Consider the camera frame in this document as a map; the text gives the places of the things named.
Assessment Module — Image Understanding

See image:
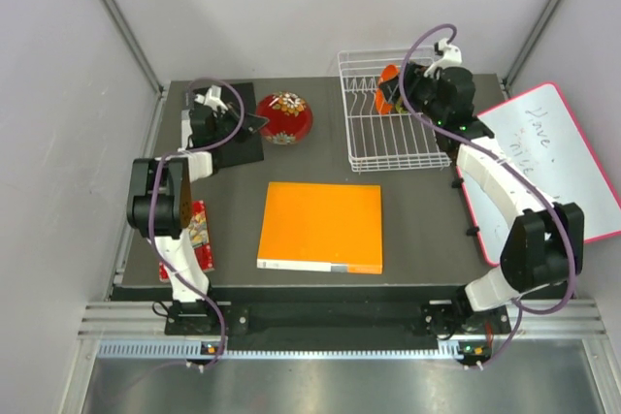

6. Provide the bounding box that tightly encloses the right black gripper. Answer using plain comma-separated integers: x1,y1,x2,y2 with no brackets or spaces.
377,63,446,126

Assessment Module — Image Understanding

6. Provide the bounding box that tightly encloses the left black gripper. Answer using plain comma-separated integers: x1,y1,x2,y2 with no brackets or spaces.
212,102,268,147

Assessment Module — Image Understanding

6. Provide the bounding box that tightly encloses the orange plate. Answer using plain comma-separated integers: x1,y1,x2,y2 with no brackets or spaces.
375,64,404,115

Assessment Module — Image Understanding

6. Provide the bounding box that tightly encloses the red floral plate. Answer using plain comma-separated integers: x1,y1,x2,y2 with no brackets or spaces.
256,91,313,145

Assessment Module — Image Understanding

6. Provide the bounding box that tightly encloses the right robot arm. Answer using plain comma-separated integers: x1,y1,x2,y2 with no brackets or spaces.
376,62,584,333

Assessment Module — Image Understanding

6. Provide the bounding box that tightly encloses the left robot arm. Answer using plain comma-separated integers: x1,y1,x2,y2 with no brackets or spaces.
126,104,268,334

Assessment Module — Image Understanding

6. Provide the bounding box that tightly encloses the black book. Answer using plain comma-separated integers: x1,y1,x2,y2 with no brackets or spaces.
181,82,264,171

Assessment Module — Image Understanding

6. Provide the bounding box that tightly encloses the red patterned book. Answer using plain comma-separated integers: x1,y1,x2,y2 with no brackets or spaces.
188,201,214,272

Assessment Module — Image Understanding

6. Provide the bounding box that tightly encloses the large orange book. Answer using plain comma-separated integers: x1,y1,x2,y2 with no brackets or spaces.
256,181,383,275

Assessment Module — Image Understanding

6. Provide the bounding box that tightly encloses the pink framed whiteboard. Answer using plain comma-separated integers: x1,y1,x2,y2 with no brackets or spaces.
479,82,620,243

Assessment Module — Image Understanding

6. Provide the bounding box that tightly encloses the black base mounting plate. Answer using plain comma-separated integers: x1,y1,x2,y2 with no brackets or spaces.
163,300,513,337

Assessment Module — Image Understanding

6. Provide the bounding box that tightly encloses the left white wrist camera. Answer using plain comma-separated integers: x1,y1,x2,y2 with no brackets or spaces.
194,85,228,112

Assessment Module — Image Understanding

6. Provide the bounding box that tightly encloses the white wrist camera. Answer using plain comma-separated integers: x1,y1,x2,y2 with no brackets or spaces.
194,85,228,112
424,38,462,78

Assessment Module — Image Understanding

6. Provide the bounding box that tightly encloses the white wire dish rack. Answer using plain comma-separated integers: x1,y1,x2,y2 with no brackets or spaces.
338,48,450,173

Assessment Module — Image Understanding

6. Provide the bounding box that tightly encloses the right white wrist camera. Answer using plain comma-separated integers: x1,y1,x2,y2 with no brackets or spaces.
424,38,462,78

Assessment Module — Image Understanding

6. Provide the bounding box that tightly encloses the grey slotted cable duct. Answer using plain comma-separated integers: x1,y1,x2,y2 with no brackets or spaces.
96,339,491,361

